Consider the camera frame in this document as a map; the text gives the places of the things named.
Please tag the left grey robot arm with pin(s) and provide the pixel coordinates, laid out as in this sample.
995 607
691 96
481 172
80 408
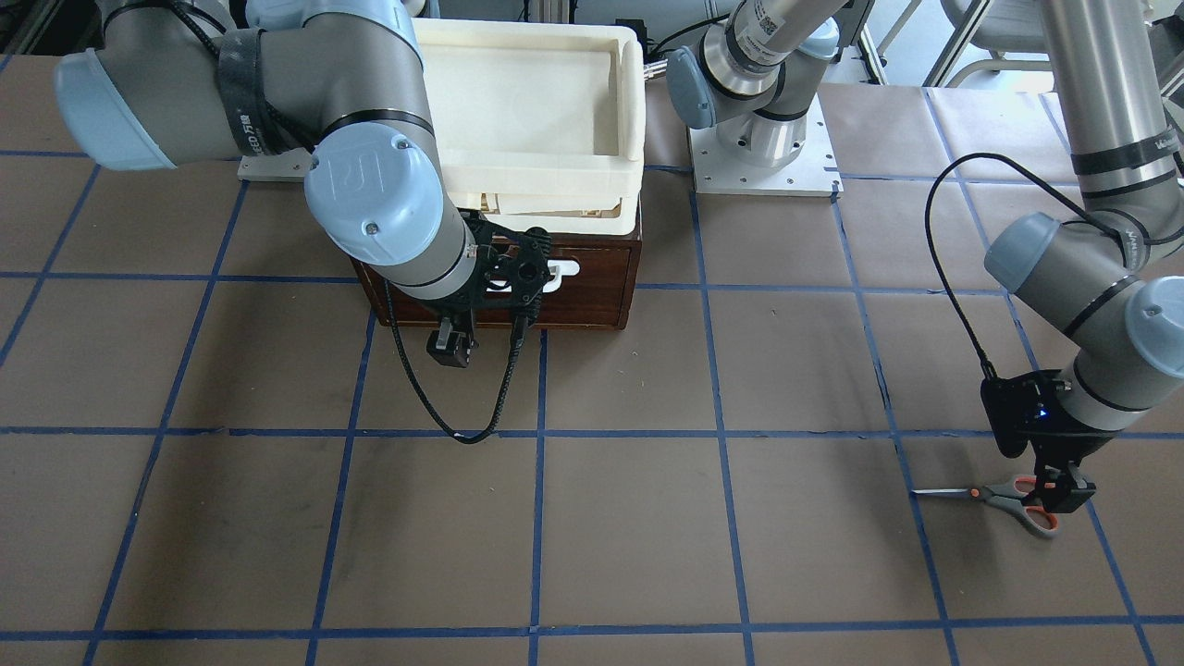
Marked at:
752 79

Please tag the grey orange scissors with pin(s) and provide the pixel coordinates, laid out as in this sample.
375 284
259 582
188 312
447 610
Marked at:
1009 497

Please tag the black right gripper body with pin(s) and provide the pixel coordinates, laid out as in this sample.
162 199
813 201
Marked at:
450 344

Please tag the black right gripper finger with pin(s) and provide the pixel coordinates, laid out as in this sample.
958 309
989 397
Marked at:
453 341

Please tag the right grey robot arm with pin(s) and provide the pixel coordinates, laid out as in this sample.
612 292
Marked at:
176 83

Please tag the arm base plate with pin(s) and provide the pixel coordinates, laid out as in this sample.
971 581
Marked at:
290 166
754 155

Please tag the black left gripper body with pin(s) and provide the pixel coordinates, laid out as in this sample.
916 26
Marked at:
1060 452

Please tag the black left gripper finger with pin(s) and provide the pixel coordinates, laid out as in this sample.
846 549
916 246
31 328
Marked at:
1060 489

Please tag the white plastic tray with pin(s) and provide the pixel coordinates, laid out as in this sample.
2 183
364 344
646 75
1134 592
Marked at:
538 124

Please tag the white drawer handle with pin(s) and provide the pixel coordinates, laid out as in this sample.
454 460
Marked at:
559 270

